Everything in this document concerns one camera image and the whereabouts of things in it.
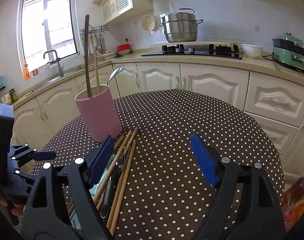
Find dark metal spoon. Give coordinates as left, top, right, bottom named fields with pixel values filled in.
left=100, top=153, right=125, bottom=224

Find wooden chopstick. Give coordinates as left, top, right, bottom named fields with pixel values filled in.
left=96, top=127, right=138, bottom=210
left=93, top=46, right=100, bottom=93
left=93, top=131, right=132, bottom=205
left=107, top=140, right=136, bottom=236

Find lower kitchen cabinets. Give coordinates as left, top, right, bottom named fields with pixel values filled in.
left=13, top=59, right=304, bottom=182

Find kitchen faucet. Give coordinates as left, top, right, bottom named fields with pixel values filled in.
left=43, top=49, right=64, bottom=77

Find person's left hand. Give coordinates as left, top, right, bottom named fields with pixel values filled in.
left=0, top=193, right=24, bottom=217

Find pink utensil holder cup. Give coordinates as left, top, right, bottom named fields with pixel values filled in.
left=74, top=85, right=122, bottom=142

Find brown polka dot tablecloth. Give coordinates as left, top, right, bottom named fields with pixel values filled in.
left=30, top=89, right=286, bottom=240

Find metal spoon in cup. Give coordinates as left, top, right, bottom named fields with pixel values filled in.
left=106, top=64, right=124, bottom=87

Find black gas stove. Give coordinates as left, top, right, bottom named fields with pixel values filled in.
left=141, top=44, right=243, bottom=60

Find wooden chopstick in cup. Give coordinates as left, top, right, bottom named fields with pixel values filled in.
left=93, top=46, right=100, bottom=93

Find red bowl container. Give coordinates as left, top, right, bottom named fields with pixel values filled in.
left=117, top=43, right=132, bottom=56

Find white bowl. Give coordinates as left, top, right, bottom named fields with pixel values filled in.
left=241, top=44, right=263, bottom=59

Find hanging utensil rack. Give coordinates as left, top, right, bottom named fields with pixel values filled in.
left=88, top=25, right=108, bottom=61

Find window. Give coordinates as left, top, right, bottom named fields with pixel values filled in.
left=19, top=0, right=78, bottom=74

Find stainless steel steamer pot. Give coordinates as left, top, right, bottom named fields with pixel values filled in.
left=161, top=8, right=204, bottom=43

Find green electric cooker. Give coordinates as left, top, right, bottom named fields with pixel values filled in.
left=272, top=32, right=304, bottom=74

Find tall dark wooden utensil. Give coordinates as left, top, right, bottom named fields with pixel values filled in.
left=84, top=14, right=92, bottom=98

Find round cream strainer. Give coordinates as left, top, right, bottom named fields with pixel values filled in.
left=141, top=15, right=157, bottom=32

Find upper lattice cabinet left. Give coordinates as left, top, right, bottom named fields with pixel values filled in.
left=92, top=0, right=154, bottom=25

